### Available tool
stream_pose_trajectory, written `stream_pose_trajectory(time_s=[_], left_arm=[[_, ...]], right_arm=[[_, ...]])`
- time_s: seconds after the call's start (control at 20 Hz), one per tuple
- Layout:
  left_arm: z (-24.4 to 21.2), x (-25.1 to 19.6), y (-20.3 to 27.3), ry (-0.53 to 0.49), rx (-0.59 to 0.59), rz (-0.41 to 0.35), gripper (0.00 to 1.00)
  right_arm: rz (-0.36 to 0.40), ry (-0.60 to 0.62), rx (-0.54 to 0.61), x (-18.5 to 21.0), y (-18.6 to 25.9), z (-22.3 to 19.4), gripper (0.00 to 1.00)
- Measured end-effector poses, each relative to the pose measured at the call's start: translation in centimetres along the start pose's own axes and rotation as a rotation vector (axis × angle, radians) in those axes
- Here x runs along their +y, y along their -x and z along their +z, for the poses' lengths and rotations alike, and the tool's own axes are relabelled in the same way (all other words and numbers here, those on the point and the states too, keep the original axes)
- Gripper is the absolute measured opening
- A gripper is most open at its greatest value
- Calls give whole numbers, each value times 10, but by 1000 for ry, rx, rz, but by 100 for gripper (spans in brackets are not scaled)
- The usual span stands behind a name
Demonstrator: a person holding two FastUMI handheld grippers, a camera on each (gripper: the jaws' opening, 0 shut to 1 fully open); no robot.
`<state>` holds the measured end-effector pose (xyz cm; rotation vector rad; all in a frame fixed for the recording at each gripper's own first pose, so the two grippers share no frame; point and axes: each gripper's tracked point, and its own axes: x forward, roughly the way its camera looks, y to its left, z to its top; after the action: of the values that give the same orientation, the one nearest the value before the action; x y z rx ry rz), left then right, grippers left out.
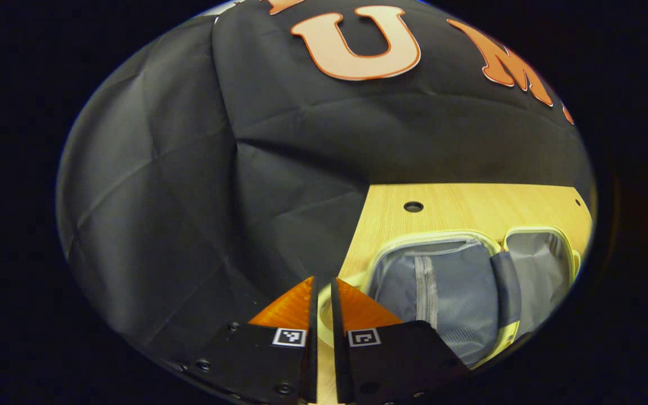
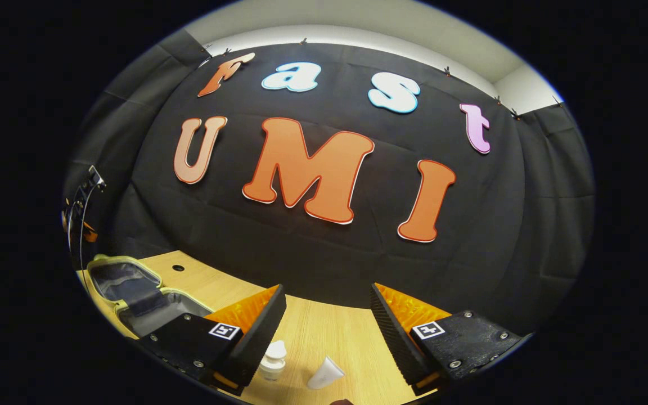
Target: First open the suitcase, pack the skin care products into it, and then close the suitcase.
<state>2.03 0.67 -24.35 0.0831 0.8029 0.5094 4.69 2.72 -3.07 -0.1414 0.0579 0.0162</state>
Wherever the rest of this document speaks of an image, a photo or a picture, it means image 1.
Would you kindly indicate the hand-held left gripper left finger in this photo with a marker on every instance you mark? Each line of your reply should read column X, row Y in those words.
column 311, row 360

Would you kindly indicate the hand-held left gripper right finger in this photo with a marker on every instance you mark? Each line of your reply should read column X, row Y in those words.
column 340, row 360

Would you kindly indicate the pale yellow suitcase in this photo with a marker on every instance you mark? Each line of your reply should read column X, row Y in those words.
column 459, row 292

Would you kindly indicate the black backdrop cloth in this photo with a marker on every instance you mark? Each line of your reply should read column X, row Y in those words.
column 189, row 197

